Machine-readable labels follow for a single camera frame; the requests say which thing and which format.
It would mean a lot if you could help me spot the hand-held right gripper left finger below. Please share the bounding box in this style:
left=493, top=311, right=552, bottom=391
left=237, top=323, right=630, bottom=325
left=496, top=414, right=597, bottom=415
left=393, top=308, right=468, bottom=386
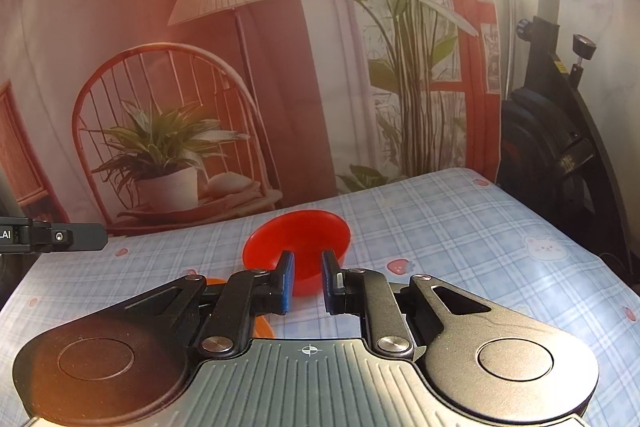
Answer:
left=119, top=251, right=296, bottom=354

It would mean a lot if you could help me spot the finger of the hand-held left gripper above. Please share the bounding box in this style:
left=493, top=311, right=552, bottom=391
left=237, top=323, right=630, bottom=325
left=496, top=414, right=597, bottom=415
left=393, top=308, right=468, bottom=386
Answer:
left=27, top=221, right=109, bottom=253

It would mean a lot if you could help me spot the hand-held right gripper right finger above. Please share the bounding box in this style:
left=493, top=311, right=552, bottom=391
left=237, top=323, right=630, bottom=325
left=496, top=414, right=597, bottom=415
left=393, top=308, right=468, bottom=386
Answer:
left=321, top=250, right=495, bottom=354

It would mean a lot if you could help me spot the red plastic bowl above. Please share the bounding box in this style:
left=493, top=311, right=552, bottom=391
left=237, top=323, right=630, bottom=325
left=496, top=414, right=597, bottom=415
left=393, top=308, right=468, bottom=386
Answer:
left=242, top=209, right=353, bottom=298

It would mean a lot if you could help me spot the orange plastic bowl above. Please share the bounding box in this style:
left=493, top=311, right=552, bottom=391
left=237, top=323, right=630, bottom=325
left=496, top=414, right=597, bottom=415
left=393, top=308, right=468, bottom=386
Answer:
left=205, top=278, right=276, bottom=341

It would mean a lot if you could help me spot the blue plaid tablecloth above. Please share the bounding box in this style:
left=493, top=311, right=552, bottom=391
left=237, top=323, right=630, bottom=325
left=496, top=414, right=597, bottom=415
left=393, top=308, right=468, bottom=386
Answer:
left=0, top=167, right=640, bottom=414

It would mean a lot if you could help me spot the printed backdrop cloth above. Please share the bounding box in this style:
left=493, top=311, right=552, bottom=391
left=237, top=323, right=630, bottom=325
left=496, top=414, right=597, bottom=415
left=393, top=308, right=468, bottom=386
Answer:
left=0, top=0, right=504, bottom=239

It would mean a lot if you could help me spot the black exercise bike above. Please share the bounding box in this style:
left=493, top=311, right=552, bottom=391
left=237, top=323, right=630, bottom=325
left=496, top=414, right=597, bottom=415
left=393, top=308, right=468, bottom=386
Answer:
left=472, top=0, right=640, bottom=270

